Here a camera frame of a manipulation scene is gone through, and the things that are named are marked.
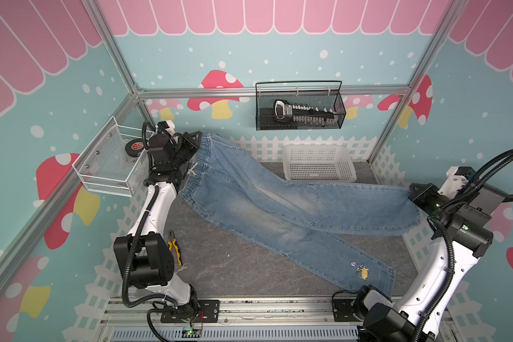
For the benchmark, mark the yellow black pliers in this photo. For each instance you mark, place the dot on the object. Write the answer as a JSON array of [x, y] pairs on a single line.
[[174, 248]]

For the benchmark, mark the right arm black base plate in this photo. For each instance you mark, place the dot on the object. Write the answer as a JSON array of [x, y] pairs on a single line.
[[343, 310]]

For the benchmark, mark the black wire mesh wall basket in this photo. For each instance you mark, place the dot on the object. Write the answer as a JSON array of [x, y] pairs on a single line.
[[322, 94]]

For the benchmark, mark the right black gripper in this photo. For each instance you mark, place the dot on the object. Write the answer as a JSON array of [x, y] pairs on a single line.
[[420, 197]]

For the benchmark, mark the blue denim long pants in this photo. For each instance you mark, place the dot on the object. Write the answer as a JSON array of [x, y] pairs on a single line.
[[306, 222]]

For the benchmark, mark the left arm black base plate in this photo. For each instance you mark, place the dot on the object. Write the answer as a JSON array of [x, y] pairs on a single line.
[[209, 308]]

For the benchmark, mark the white wire mesh wall basket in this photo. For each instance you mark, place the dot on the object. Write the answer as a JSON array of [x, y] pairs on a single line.
[[104, 167]]

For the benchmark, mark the black screwdriver bit set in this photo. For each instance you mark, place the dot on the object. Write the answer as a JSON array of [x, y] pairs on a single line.
[[286, 112]]

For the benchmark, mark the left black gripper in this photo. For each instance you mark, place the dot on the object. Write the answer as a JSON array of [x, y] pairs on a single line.
[[193, 145]]

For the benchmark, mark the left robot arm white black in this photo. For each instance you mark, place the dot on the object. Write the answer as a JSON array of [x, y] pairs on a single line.
[[147, 255]]

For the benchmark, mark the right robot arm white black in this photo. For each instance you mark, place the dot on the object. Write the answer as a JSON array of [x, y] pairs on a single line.
[[457, 212]]

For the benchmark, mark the small green circuit board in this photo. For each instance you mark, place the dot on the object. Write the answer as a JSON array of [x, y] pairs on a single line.
[[191, 333]]

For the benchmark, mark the black tape roll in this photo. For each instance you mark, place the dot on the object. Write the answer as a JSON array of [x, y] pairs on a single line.
[[134, 148]]

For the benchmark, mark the white plastic basket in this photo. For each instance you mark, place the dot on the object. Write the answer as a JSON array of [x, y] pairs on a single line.
[[328, 163]]

